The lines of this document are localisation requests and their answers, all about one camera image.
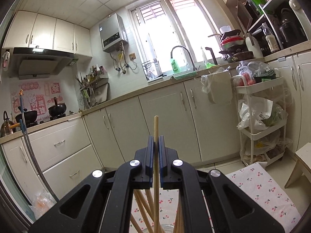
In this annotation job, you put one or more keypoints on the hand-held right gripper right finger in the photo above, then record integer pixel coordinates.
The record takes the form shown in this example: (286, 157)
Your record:
(160, 155)

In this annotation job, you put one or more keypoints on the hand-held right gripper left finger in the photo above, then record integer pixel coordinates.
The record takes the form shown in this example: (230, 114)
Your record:
(151, 155)

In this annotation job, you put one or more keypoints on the long wooden chopstick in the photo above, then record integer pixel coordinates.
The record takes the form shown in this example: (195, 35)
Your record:
(156, 126)

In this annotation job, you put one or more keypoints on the bundle of wooden chopsticks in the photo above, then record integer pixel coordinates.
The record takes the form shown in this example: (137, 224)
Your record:
(143, 203)

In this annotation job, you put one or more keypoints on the clear glass jar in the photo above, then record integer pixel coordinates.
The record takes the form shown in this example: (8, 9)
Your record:
(168, 228)

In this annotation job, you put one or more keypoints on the cream sink base cabinet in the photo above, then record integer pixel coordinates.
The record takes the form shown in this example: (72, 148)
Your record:
(165, 111)

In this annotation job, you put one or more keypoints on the green dish cloth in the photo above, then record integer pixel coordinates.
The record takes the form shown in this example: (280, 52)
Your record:
(184, 75)

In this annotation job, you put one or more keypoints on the white hanging plastic bag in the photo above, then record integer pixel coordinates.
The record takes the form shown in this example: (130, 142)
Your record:
(216, 85)

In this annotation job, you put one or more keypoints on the green dish soap bottle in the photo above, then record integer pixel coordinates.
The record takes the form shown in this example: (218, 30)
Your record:
(175, 66)

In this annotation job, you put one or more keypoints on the cream drawer cabinet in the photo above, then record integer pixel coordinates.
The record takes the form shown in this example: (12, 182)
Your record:
(60, 138)

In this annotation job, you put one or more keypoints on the bulky clear plastic bag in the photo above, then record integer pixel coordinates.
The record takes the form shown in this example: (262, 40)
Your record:
(262, 148)

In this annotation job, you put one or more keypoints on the cherry print tablecloth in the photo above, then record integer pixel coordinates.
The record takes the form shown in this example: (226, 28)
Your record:
(262, 194)

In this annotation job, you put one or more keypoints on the curved metal faucet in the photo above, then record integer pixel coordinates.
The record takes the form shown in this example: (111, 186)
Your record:
(179, 47)

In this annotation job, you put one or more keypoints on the red packaged food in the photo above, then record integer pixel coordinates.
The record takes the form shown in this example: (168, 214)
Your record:
(243, 79)

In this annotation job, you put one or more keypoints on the white trolley cart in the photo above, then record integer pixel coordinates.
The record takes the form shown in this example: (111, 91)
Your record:
(257, 87)

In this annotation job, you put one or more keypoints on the clear crumpled plastic bag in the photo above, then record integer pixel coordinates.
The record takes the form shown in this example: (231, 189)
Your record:
(41, 201)

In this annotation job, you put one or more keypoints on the metal mop pole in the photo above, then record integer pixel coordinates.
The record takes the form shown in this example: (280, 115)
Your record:
(31, 150)

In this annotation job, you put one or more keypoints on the bag of green vegetables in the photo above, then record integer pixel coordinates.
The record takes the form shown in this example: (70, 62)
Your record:
(274, 116)

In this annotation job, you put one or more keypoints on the white framed window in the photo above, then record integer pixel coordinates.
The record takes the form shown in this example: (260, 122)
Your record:
(184, 29)

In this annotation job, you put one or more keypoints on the silver water heater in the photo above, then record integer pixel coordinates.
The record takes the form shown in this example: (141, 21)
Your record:
(111, 31)

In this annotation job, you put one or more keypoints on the grey plastic bag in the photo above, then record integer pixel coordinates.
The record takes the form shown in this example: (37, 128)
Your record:
(257, 68)

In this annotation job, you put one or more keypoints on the black frying pan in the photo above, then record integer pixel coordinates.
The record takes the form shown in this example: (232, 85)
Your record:
(26, 116)

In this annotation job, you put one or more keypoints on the stack of pans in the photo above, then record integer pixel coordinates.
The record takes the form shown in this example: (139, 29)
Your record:
(230, 45)

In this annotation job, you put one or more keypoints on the white plastic jug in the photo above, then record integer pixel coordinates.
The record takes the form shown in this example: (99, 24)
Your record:
(252, 46)

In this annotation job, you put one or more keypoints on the white wooden stool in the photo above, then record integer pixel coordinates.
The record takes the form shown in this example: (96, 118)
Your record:
(303, 155)

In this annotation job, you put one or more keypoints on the metal kettle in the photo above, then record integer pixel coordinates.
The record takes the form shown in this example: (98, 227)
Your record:
(7, 126)

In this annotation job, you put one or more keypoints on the black range hood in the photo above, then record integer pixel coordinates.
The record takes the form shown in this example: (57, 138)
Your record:
(36, 63)

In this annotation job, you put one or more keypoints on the cream side base cabinet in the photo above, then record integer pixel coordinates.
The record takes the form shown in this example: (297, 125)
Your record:
(303, 89)

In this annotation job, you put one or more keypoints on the clear plastic bottle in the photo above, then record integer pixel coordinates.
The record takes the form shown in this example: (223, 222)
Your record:
(270, 40)

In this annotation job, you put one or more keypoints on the black thermos pot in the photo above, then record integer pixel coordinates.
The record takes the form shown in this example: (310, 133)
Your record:
(289, 29)

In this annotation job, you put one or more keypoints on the kitchen counter shelf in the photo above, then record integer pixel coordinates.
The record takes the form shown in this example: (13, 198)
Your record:
(272, 3)

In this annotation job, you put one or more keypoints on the wall utensil rack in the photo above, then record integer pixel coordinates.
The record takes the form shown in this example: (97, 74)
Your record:
(92, 82)

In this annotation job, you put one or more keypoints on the wall socket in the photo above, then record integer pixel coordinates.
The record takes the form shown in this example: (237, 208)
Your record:
(132, 56)

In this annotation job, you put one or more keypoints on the pink wall sticker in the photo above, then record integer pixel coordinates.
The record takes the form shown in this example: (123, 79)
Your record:
(36, 102)

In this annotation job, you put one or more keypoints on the cream upper wall cabinets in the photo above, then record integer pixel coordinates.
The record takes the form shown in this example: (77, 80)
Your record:
(43, 31)

